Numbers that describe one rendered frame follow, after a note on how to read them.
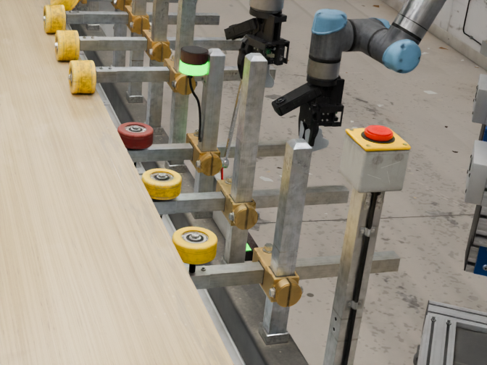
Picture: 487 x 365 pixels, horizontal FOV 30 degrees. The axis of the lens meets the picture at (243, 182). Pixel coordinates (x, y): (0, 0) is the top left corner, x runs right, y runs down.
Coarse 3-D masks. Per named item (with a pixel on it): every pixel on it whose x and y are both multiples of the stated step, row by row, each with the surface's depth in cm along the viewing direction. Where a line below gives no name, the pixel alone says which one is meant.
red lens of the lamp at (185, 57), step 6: (204, 48) 197; (180, 54) 194; (186, 54) 193; (192, 54) 192; (198, 54) 192; (204, 54) 193; (186, 60) 193; (192, 60) 193; (198, 60) 193; (204, 60) 194
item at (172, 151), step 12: (156, 144) 208; (168, 144) 208; (180, 144) 209; (264, 144) 214; (276, 144) 215; (132, 156) 204; (144, 156) 205; (156, 156) 206; (168, 156) 207; (180, 156) 208; (192, 156) 209; (228, 156) 212
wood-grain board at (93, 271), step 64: (0, 0) 289; (0, 64) 234; (64, 64) 239; (0, 128) 197; (64, 128) 201; (0, 192) 170; (64, 192) 173; (128, 192) 175; (0, 256) 149; (64, 256) 151; (128, 256) 153; (0, 320) 133; (64, 320) 135; (128, 320) 137; (192, 320) 138
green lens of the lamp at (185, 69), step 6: (180, 60) 196; (180, 66) 195; (186, 66) 194; (192, 66) 193; (198, 66) 194; (204, 66) 195; (186, 72) 194; (192, 72) 194; (198, 72) 194; (204, 72) 195
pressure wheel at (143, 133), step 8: (120, 128) 202; (128, 128) 203; (136, 128) 202; (144, 128) 204; (152, 128) 204; (120, 136) 201; (128, 136) 200; (136, 136) 200; (144, 136) 200; (152, 136) 203; (128, 144) 200; (136, 144) 200; (144, 144) 201
